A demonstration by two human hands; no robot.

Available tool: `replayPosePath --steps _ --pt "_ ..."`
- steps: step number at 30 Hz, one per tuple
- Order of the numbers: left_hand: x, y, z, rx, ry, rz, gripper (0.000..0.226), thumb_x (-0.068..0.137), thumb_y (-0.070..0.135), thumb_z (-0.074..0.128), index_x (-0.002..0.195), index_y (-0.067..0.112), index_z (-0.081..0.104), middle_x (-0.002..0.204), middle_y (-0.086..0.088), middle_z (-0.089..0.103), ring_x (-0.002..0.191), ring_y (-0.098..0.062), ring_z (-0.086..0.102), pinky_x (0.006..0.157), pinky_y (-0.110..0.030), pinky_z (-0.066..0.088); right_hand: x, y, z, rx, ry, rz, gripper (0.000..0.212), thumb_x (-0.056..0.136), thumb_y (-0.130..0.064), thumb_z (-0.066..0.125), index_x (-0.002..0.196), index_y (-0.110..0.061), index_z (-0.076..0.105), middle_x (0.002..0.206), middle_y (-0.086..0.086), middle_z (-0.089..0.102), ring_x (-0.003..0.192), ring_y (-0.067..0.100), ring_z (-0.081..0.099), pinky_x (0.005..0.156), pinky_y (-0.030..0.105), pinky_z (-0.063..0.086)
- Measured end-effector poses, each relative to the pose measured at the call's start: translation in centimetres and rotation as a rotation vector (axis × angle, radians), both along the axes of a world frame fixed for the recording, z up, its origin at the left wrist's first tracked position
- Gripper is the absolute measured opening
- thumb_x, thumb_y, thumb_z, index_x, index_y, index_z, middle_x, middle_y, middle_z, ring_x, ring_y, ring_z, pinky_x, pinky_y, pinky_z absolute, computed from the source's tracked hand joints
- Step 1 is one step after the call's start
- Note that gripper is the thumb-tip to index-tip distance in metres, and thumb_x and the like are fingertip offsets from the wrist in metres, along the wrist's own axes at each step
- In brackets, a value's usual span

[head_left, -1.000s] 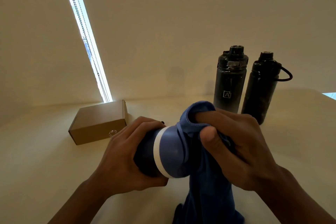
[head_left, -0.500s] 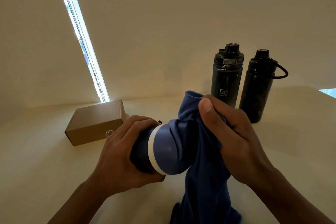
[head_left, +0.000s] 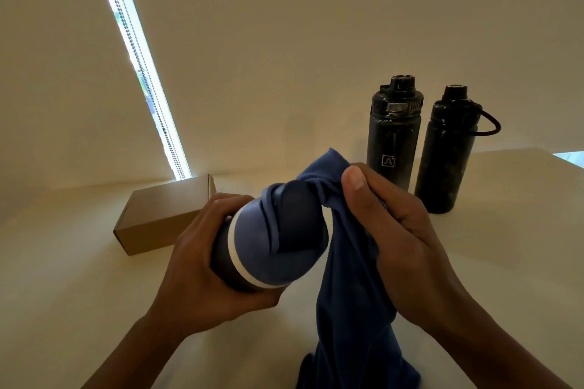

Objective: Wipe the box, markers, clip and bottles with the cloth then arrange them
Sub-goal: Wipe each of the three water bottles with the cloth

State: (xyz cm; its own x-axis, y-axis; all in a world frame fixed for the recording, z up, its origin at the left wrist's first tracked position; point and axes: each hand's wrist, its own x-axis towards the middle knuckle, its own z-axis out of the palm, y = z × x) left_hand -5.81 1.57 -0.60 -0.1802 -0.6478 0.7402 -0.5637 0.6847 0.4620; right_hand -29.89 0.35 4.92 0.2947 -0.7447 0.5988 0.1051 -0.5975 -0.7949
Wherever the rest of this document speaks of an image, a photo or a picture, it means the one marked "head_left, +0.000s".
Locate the person's right hand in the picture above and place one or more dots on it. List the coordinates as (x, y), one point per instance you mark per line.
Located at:
(410, 256)

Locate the person's left hand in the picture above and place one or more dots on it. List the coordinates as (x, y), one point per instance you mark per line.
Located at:
(191, 284)

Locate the brown paper box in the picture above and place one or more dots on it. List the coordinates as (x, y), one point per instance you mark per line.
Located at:
(159, 215)

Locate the blue cloth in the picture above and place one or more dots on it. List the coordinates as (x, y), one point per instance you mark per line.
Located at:
(356, 311)

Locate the navy bottle with blue lid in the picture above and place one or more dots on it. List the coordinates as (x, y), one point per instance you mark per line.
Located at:
(278, 238)

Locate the black grey gradient bottle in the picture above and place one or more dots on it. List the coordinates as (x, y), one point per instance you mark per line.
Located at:
(394, 142)

